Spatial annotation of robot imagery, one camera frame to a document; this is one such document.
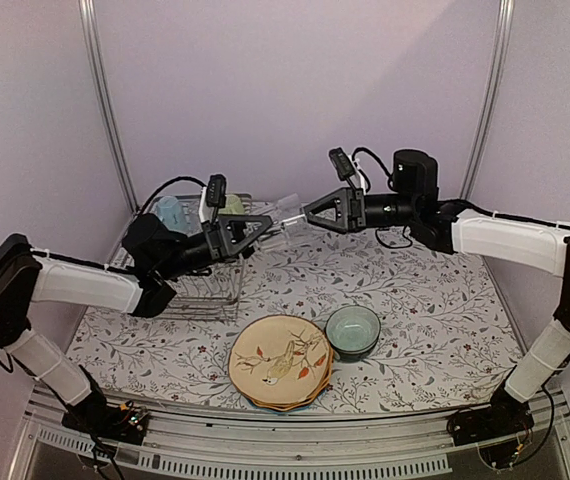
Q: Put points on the pale green mug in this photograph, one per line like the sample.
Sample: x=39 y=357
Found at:
x=233 y=206

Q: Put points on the aluminium front rail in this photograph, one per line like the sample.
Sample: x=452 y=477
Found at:
x=186 y=441

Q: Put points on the wire dish rack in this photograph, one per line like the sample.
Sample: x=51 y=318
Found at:
x=211 y=295

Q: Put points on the left aluminium frame post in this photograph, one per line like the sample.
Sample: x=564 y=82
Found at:
x=90 y=29

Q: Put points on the teal ceramic bowl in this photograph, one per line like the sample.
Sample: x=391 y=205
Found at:
x=353 y=333

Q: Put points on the aluminium frame post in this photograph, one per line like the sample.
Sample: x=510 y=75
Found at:
x=496 y=69
x=90 y=29

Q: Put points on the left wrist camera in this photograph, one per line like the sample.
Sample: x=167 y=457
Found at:
x=213 y=198

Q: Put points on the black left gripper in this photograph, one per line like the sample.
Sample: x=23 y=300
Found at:
x=215 y=234

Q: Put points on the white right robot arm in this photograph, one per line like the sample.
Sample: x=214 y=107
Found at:
x=537 y=248

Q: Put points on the right aluminium frame post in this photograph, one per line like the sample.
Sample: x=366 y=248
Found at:
x=496 y=69

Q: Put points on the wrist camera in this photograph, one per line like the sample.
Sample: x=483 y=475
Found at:
x=348 y=169
x=213 y=198

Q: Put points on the light blue ceramic mug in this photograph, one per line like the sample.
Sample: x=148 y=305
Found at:
x=170 y=210

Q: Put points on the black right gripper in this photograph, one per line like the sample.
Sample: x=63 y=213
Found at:
x=356 y=209

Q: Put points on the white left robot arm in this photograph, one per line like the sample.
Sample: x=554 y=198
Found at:
x=42 y=282

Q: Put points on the cream bird pattern plate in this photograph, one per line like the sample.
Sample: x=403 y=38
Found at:
x=278 y=359

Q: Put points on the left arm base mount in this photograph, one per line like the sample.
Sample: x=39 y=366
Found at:
x=125 y=423

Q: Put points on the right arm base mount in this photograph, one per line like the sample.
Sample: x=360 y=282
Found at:
x=504 y=416

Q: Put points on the mustard yellow plate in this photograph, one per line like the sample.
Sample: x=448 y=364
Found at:
x=324 y=381

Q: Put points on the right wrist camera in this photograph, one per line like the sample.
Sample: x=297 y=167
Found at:
x=348 y=169

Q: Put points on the blue bottom plate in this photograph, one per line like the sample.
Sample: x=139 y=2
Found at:
x=279 y=407

